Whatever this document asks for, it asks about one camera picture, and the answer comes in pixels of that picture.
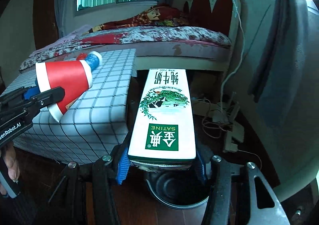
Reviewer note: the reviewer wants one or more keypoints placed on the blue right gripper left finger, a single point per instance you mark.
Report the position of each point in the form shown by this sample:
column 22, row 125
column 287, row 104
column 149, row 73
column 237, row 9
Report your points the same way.
column 123, row 166

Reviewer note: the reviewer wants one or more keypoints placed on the red white paper cup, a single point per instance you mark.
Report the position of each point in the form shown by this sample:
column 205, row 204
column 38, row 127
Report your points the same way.
column 75, row 77

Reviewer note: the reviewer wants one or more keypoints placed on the white grid-pattern tablecloth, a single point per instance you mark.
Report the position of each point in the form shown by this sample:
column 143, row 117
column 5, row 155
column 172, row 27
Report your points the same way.
column 94, row 124

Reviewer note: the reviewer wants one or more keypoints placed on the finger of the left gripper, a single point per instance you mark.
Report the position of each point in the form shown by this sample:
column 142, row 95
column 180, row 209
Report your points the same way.
column 32, row 91

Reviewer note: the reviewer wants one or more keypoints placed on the person's left hand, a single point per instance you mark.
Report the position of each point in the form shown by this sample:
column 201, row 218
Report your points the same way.
column 8, row 154

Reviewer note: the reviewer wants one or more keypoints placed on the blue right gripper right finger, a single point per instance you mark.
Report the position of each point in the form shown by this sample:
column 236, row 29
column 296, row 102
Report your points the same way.
column 200, row 168

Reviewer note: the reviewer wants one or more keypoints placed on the bed with floral sheet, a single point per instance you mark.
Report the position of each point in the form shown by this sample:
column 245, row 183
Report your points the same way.
column 131, row 35

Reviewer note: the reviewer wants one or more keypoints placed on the white green milk carton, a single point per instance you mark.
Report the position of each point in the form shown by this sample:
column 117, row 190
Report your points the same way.
column 163, row 136

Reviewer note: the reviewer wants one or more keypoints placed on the white power strip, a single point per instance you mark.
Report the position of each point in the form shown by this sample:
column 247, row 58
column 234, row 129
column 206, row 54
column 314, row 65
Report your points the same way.
column 219, row 124

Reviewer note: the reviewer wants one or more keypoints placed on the grey blue hanging towel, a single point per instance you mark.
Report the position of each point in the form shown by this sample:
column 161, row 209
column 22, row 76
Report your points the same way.
column 279, row 73

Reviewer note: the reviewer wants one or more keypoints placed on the red plastic bag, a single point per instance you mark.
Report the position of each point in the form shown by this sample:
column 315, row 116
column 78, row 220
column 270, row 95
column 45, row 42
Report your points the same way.
column 81, row 56

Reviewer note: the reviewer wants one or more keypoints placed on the blue patterned paper cup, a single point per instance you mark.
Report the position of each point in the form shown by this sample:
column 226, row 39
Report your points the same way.
column 94, row 60

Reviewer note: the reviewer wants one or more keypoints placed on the black round trash bin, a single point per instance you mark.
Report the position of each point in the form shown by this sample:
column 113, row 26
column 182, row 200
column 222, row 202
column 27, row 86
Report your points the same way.
column 177, row 189

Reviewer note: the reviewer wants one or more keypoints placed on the red white heart headboard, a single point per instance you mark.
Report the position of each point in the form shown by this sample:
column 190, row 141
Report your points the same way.
column 216, row 15

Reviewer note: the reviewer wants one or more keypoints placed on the red patterned blanket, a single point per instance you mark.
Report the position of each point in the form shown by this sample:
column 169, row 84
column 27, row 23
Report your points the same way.
column 157, row 15

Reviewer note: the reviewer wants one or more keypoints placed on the dark wooden door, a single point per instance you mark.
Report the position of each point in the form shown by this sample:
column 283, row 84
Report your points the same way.
column 45, row 30

